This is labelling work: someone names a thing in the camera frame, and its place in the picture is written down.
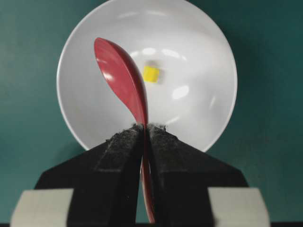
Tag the red plastic spoon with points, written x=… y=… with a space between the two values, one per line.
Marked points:
x=125 y=80

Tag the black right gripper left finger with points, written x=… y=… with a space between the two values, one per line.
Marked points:
x=98 y=188

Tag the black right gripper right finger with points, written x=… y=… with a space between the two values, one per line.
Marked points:
x=194 y=189

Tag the white round bowl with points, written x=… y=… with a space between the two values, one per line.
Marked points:
x=195 y=93

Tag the yellow hexagonal prism block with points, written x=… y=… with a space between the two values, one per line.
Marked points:
x=151 y=74

